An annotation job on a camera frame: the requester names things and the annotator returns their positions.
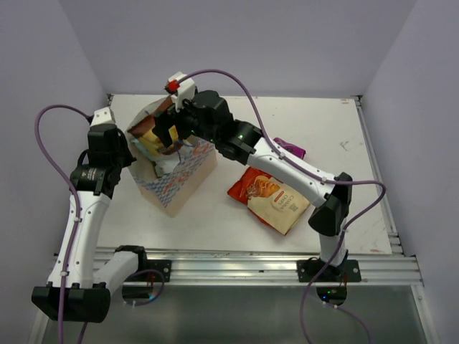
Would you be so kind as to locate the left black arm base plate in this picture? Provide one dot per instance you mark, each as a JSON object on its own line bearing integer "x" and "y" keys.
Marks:
{"x": 160, "y": 263}

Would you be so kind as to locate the purple snack packet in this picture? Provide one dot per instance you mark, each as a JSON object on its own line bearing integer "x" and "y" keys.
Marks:
{"x": 295, "y": 150}

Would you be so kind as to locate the brown Chuba cassava chips bag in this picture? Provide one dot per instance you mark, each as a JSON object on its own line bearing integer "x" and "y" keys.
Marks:
{"x": 142, "y": 130}

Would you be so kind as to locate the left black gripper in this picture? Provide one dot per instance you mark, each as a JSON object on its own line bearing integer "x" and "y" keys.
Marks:
{"x": 128, "y": 158}

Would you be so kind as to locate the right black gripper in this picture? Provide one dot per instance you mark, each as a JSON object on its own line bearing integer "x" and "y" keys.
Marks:
{"x": 163, "y": 122}

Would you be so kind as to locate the light blue cassava chips bag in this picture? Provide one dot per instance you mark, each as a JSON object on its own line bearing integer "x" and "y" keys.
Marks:
{"x": 161, "y": 159}

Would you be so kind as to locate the blue patterned paper bag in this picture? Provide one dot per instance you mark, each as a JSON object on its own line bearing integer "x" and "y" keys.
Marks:
{"x": 170, "y": 193}

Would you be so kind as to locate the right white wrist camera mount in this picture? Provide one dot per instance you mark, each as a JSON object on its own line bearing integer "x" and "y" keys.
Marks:
{"x": 180, "y": 88}

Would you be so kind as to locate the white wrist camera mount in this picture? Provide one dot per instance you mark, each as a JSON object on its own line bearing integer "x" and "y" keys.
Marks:
{"x": 102, "y": 116}
{"x": 180, "y": 88}

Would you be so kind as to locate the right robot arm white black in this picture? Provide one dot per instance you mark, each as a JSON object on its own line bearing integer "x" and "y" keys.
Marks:
{"x": 207, "y": 116}

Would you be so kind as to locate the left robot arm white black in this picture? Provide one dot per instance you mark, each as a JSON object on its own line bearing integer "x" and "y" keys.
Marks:
{"x": 75, "y": 291}

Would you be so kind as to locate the orange cream cassava chips bag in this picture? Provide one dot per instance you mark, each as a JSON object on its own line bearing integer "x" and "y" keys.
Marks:
{"x": 273, "y": 202}

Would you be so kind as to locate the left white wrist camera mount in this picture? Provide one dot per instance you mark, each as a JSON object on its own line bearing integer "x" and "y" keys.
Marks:
{"x": 102, "y": 116}

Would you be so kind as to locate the aluminium mounting rail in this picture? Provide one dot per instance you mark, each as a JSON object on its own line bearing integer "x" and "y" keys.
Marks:
{"x": 220, "y": 268}

